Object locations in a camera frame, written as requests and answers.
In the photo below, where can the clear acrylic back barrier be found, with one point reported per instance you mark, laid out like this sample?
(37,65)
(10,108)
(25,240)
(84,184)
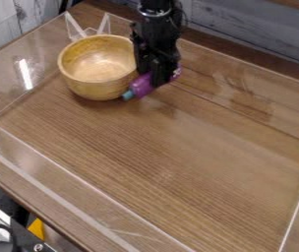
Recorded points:
(228,91)

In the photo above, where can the clear acrylic barrier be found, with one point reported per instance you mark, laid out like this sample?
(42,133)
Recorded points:
(228,91)
(77,209)

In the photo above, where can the yellow black device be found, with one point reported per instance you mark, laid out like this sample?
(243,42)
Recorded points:
(30,237)

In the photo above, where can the clear acrylic corner bracket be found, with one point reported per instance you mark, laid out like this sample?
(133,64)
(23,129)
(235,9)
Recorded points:
(76,32)

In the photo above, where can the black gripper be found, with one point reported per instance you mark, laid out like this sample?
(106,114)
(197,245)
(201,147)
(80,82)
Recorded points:
(153,35)

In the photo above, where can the purple toy eggplant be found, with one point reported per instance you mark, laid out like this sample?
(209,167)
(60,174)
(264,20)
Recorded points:
(138,87)

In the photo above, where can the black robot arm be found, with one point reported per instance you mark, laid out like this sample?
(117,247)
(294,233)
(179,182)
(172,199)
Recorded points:
(160,4)

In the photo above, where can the brown wooden bowl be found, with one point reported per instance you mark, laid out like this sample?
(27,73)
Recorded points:
(97,66)

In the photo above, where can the clear acrylic front barrier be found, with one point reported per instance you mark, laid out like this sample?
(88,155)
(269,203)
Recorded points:
(77,209)

